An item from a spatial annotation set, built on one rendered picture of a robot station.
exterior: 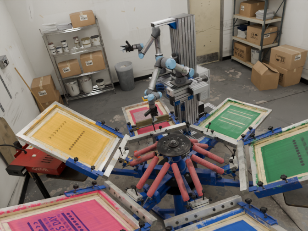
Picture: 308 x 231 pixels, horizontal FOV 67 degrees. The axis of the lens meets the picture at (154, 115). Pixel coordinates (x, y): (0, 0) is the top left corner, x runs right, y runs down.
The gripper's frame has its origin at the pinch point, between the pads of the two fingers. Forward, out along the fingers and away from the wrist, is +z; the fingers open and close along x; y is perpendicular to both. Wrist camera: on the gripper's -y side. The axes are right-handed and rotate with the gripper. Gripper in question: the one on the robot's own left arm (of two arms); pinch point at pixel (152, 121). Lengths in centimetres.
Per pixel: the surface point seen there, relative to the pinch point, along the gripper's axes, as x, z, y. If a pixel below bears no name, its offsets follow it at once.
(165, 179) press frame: -89, 4, -14
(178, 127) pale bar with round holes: -21.5, 2.4, 24.1
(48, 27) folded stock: 335, -77, -127
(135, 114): 41.3, 9.7, -13.7
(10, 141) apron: 85, 27, -193
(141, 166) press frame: -67, 1, -30
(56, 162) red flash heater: -34, -5, -109
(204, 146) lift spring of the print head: -70, -4, 33
